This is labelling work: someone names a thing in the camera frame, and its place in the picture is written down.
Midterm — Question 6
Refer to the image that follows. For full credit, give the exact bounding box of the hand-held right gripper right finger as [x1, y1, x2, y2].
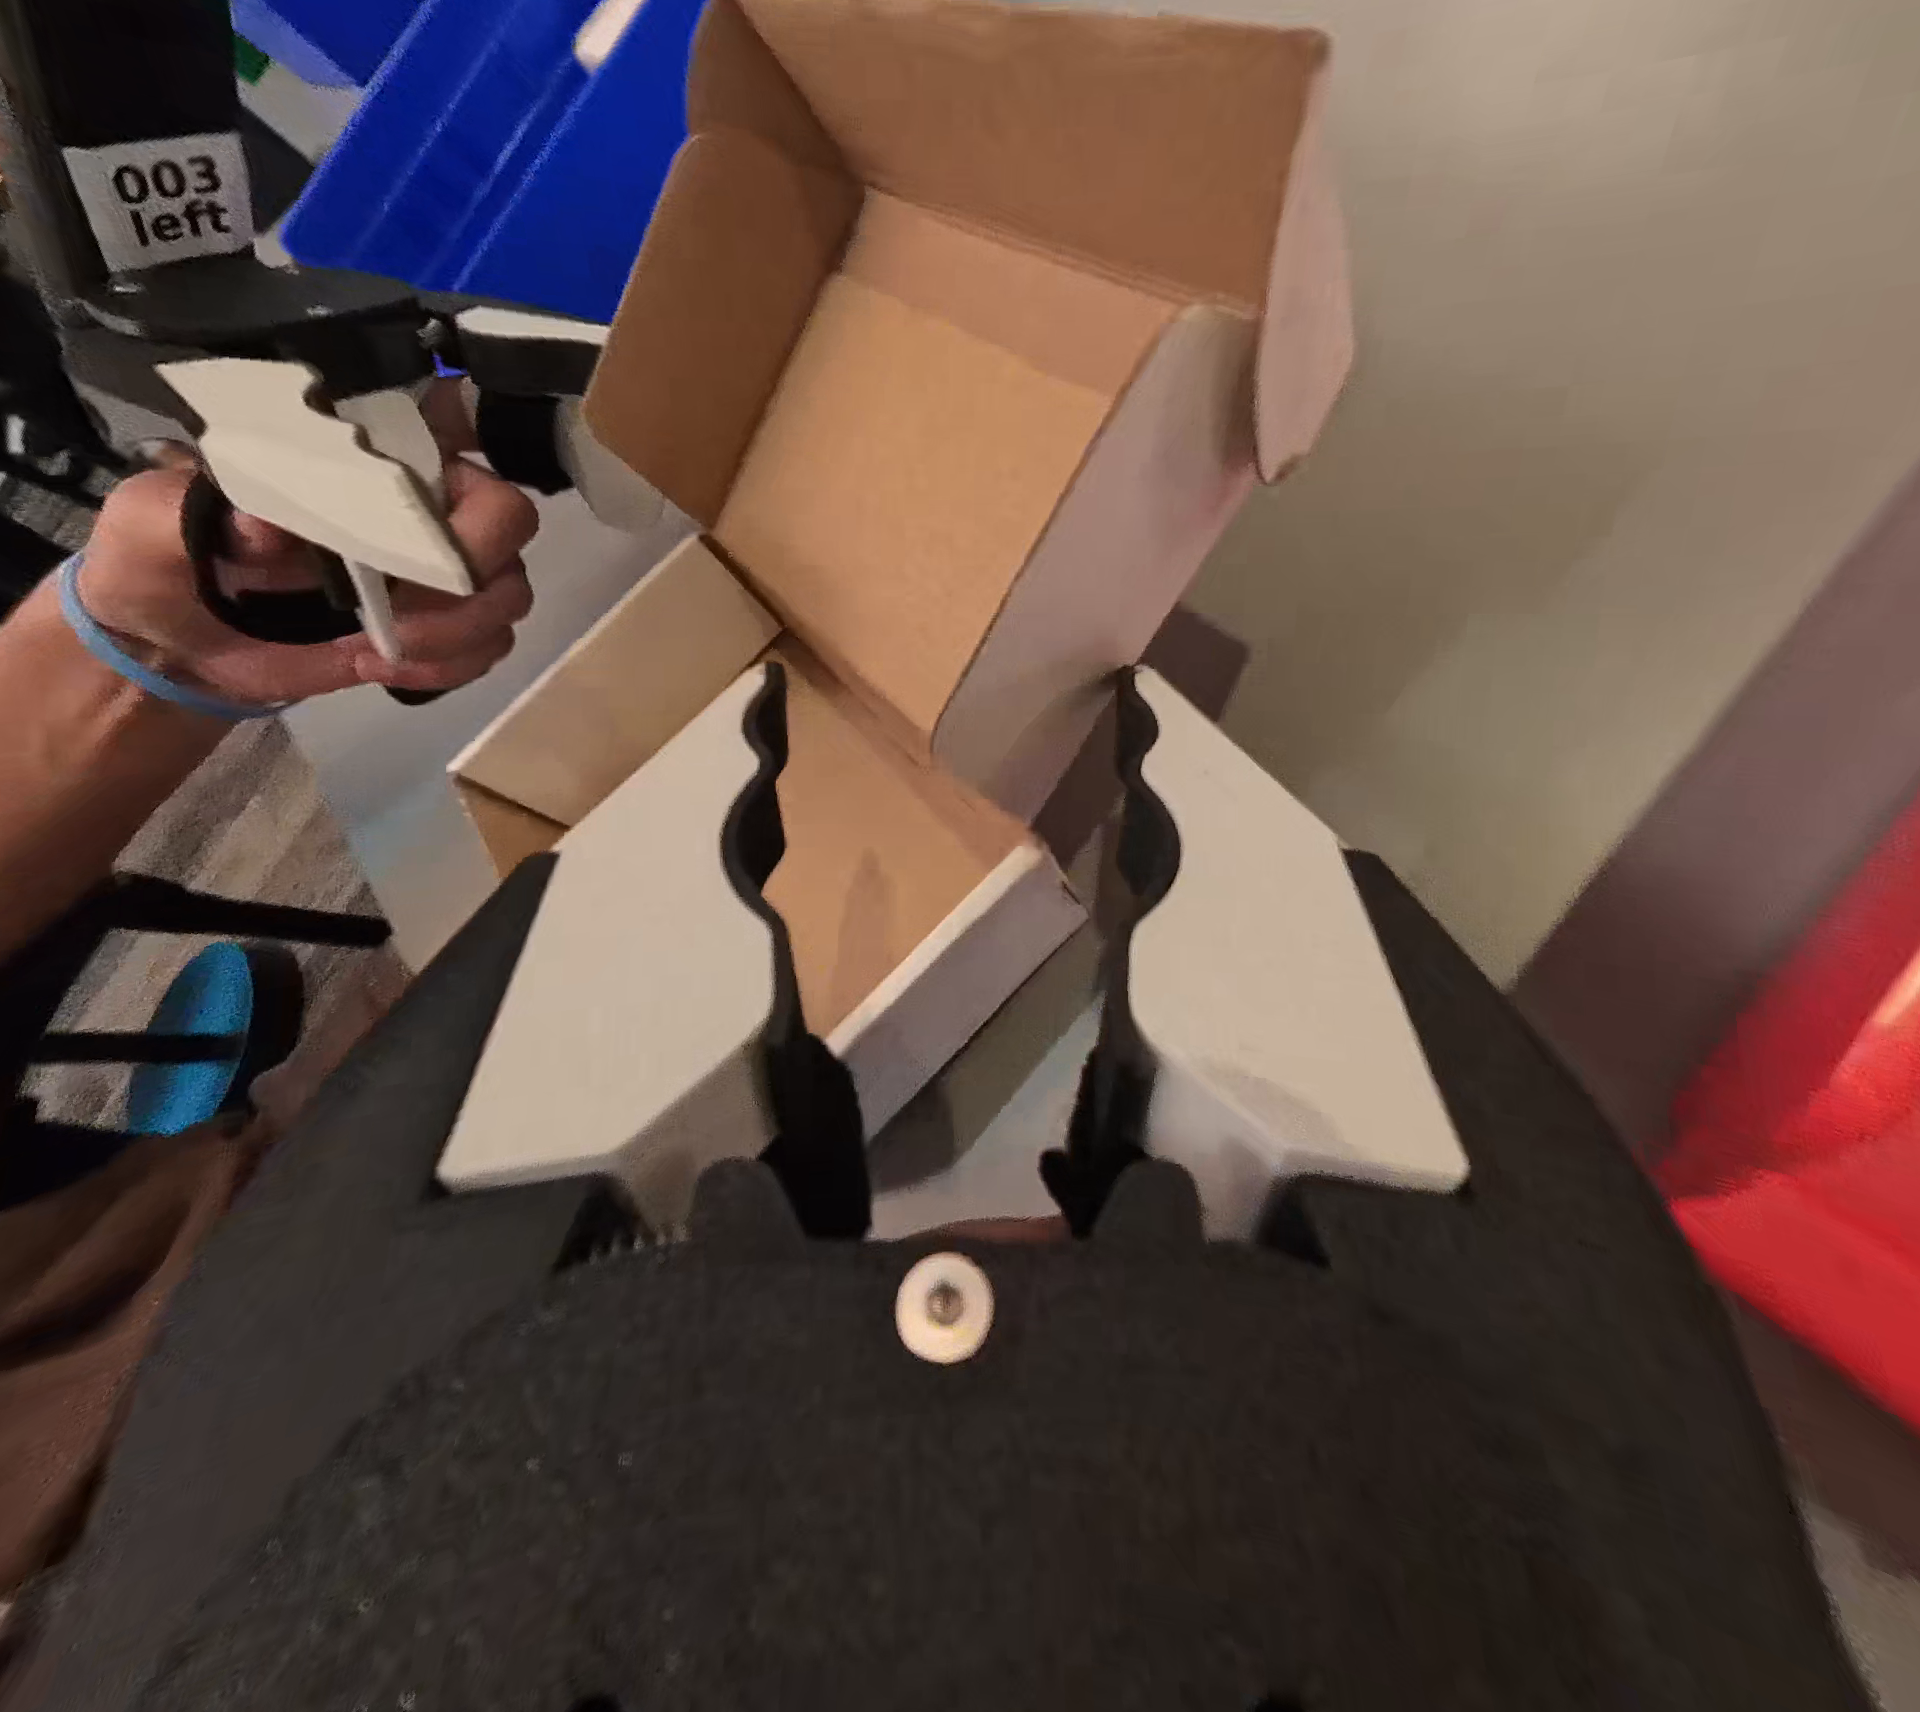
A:
[1039, 667, 1471, 1246]

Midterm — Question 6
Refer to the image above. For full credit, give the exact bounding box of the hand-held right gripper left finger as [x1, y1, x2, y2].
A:
[435, 659, 874, 1244]

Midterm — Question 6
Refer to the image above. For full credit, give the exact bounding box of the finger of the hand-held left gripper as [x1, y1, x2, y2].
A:
[450, 306, 668, 533]
[152, 354, 479, 600]

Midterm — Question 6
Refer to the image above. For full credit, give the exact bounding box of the white cardboard box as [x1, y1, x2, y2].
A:
[446, 0, 1357, 1131]

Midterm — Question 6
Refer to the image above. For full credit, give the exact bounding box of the red plastic bin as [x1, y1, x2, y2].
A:
[1656, 803, 1920, 1437]

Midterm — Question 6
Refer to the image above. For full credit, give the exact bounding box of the person's left forearm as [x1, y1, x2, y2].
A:
[0, 556, 285, 966]

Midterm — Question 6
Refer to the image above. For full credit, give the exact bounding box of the person's left hand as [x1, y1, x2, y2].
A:
[82, 378, 541, 711]

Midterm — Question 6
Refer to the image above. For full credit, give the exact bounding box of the blue wristband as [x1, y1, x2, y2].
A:
[57, 552, 293, 720]

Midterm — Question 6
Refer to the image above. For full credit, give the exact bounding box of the blue round pad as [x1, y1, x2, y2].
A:
[128, 943, 261, 1137]

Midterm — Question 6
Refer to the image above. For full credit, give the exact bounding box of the person's leg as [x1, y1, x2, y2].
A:
[0, 1112, 263, 1597]

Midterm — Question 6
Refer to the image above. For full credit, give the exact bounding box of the black chair frame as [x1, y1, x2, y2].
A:
[0, 871, 393, 1075]

